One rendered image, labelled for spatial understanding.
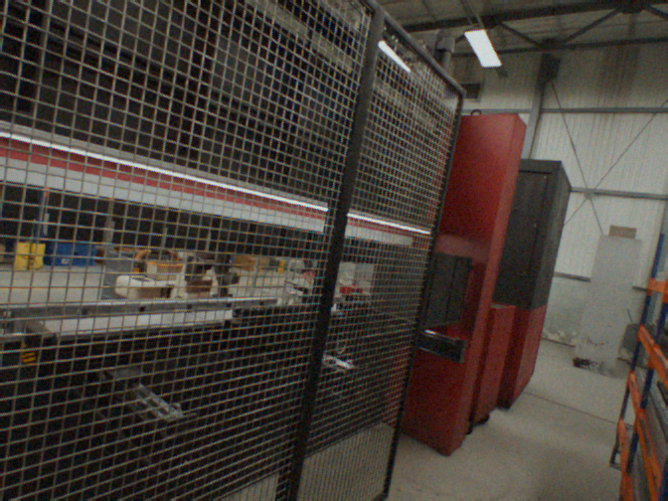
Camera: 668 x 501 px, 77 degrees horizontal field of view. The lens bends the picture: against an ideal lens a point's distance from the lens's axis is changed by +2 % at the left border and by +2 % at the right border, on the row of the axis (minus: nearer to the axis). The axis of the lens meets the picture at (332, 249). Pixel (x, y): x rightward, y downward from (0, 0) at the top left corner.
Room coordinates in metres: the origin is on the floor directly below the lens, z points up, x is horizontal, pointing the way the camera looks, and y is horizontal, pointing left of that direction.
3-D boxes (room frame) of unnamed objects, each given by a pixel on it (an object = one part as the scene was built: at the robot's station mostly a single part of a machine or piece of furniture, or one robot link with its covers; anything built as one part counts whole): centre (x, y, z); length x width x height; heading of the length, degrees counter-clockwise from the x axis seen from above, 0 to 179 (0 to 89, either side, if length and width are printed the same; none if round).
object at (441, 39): (2.79, -0.44, 2.53); 0.33 x 0.25 x 0.47; 142
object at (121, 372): (1.15, 0.52, 0.81); 0.64 x 0.08 x 0.14; 52
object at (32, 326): (1.95, 0.00, 0.93); 2.30 x 0.14 x 0.10; 142
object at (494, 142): (3.11, -0.76, 1.15); 0.85 x 0.25 x 2.30; 52
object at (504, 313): (3.41, -1.22, 0.50); 0.50 x 0.50 x 1.00; 52
